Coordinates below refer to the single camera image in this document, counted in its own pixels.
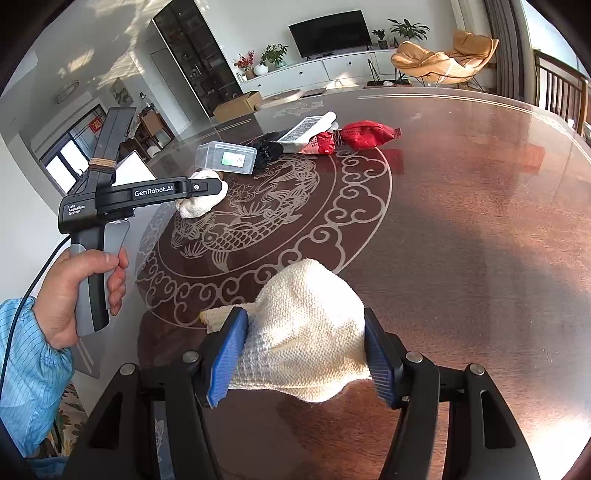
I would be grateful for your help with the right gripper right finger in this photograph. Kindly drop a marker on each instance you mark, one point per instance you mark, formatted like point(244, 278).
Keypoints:
point(484, 439)

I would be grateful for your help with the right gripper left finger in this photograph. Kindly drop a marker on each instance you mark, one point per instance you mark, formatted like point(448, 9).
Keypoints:
point(118, 440)

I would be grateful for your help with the clear plastic storage box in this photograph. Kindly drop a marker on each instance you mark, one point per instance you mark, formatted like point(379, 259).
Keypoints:
point(226, 157)

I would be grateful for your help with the cream and yellow knitted cloth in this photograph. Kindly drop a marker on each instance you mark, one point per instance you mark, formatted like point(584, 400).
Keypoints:
point(306, 335)

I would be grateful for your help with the black hair claw clip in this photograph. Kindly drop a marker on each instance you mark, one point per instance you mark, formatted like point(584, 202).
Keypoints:
point(268, 149)

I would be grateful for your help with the person's left hand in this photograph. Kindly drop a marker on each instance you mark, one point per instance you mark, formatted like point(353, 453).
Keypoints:
point(55, 305)

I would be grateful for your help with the floral cushioned chair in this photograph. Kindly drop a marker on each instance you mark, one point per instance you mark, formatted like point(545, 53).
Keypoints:
point(67, 426)

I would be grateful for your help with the distant dining table set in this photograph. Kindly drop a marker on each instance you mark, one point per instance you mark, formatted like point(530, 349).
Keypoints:
point(148, 135)

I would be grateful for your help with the brown cardboard box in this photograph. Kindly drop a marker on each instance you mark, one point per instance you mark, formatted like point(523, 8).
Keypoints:
point(238, 107)

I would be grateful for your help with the dark glass display cabinet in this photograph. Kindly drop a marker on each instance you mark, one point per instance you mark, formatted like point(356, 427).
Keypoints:
point(196, 52)

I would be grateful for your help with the red flower vase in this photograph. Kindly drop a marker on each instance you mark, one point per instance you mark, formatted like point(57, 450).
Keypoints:
point(245, 65)

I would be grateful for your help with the green potted plant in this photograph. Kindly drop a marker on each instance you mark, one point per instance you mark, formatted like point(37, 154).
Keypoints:
point(274, 54)

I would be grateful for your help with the red fabric pouch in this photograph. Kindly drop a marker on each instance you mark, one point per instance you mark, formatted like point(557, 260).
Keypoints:
point(358, 136)

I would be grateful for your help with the white tv cabinet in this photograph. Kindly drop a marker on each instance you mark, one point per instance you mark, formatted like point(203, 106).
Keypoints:
point(337, 71)

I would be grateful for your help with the black flat television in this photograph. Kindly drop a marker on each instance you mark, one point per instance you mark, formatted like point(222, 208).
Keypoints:
point(331, 33)

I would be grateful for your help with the small potted plant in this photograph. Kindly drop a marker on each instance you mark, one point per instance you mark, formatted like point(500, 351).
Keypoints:
point(380, 34)

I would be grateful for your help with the wooden dining chair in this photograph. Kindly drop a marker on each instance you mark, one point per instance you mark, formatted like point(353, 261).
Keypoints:
point(562, 90)

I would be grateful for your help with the orange lounge chair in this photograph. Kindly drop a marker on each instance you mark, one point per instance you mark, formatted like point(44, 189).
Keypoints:
point(469, 55)

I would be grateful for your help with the leafy plant beside tv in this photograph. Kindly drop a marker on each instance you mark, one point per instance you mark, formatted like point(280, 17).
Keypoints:
point(408, 30)

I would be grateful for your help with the grey curtain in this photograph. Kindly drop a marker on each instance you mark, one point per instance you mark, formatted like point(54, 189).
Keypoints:
point(514, 54)

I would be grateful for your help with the framed wall painting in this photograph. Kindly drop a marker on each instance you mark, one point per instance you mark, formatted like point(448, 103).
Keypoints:
point(120, 93)

